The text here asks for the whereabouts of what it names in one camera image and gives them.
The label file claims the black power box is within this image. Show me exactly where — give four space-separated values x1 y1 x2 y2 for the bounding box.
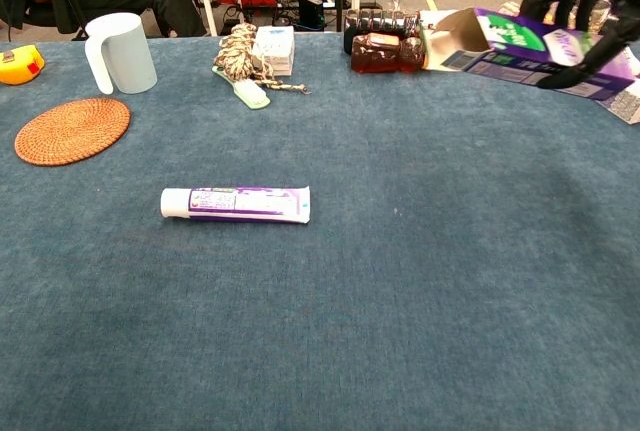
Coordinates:
298 0 326 30

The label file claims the bear-shaped honey bottle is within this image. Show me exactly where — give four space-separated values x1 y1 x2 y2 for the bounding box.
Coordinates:
350 33 427 75

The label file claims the yellow tape measure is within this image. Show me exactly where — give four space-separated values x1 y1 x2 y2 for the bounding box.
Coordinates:
0 44 46 87

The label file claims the purple toothpaste carton box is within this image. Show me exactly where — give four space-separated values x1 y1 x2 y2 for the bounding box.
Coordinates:
418 7 637 102

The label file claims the purple white toothpaste tube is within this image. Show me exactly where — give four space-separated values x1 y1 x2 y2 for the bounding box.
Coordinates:
159 185 312 225

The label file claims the braided rope bundle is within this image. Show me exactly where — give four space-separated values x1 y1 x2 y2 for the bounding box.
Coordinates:
213 22 312 96

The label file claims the white tissue packet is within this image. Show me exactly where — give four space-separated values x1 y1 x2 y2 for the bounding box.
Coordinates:
251 25 296 77

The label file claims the small purple white carton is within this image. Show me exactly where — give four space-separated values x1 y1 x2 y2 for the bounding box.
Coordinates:
594 88 640 126

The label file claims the pale green brush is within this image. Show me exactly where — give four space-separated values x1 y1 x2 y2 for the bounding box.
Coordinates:
211 65 272 111

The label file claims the dark tea plastic bottle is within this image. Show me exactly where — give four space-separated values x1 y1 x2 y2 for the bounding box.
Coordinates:
343 8 425 41

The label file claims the round woven rattan coaster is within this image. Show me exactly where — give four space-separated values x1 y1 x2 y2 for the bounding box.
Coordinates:
14 97 132 168

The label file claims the pale blue cup white handle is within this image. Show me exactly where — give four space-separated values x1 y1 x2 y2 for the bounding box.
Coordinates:
83 12 159 96

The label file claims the blue carpet table cover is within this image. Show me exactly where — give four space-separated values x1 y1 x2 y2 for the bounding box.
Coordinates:
0 33 640 431

